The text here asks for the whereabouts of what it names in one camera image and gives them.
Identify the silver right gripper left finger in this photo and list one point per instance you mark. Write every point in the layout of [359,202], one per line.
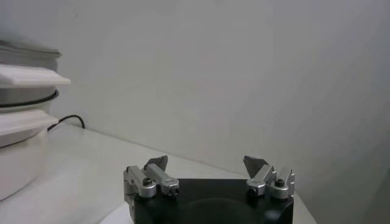
[153,175]

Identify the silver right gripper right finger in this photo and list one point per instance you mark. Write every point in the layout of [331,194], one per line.
[263,173]

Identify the white electric cooking pot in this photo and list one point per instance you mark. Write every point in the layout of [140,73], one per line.
[18,158]

